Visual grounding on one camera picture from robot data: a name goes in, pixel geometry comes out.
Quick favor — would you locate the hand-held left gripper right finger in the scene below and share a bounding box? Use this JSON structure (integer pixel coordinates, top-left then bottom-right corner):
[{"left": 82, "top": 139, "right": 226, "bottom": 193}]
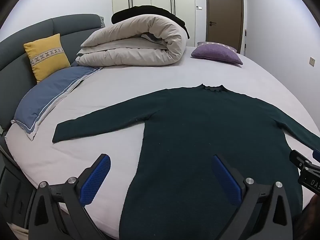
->
[{"left": 211, "top": 154, "right": 293, "bottom": 240}]

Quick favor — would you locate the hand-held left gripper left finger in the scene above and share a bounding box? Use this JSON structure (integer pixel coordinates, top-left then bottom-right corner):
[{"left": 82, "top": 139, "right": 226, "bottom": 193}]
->
[{"left": 28, "top": 153, "right": 112, "bottom": 240}]

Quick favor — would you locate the dark green sweater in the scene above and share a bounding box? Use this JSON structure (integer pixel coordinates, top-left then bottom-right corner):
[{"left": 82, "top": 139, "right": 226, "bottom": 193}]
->
[{"left": 52, "top": 84, "right": 320, "bottom": 240}]

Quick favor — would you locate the dark nightstand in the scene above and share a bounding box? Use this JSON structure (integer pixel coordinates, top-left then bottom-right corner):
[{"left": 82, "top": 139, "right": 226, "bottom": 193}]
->
[{"left": 0, "top": 165, "right": 37, "bottom": 232}]

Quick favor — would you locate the bed with grey headboard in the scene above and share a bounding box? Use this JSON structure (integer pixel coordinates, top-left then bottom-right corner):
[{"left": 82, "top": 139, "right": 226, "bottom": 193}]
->
[{"left": 0, "top": 14, "right": 320, "bottom": 240}]

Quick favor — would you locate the blue pillow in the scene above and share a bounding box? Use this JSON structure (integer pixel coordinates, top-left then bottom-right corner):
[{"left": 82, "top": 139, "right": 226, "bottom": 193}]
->
[{"left": 11, "top": 66, "right": 103, "bottom": 141}]

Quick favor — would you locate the purple cushion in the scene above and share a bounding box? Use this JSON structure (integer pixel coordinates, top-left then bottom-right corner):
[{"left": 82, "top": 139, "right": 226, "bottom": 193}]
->
[{"left": 191, "top": 42, "right": 243, "bottom": 65}]

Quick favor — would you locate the yellow cushion with patterned band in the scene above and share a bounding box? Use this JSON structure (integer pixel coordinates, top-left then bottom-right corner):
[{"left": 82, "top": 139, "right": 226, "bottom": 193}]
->
[{"left": 24, "top": 33, "right": 71, "bottom": 84}]

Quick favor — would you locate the folded beige duvet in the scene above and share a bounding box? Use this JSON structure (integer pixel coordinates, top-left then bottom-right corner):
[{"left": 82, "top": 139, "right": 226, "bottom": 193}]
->
[{"left": 75, "top": 14, "right": 187, "bottom": 67}]

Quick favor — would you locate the brown door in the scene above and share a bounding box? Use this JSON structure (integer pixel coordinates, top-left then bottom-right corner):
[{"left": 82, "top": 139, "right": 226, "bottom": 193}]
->
[{"left": 205, "top": 0, "right": 244, "bottom": 54}]

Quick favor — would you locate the black cloth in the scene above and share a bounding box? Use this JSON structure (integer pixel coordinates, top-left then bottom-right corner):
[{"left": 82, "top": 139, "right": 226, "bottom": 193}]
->
[{"left": 111, "top": 5, "right": 190, "bottom": 39}]

